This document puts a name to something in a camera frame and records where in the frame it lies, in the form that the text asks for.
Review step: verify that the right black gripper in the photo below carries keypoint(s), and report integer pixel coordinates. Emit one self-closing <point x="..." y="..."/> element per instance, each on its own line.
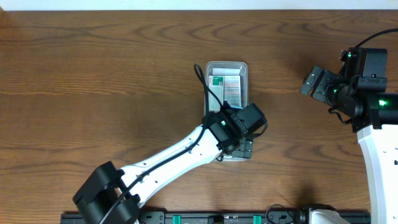
<point x="319" y="83"/>

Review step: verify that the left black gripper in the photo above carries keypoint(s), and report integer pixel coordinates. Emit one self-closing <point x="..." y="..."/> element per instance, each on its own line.
<point x="243" y="148"/>

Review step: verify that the blue cooling sheet box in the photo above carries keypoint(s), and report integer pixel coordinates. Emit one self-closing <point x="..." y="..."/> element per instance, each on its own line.
<point x="232" y="90"/>

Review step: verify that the clear plastic container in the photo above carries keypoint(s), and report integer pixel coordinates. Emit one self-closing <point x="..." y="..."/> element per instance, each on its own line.
<point x="224" y="68"/>

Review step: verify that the white green medicine box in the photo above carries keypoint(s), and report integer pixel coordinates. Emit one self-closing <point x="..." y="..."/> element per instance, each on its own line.
<point x="216" y="85"/>

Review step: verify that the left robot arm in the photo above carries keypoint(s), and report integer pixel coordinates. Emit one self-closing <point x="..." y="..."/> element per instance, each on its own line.
<point x="111" y="195"/>

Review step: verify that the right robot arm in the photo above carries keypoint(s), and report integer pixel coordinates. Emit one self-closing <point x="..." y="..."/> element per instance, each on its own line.
<point x="372" y="113"/>

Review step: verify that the black mounting rail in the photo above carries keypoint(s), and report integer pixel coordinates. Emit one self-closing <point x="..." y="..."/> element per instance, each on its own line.
<point x="159" y="217"/>

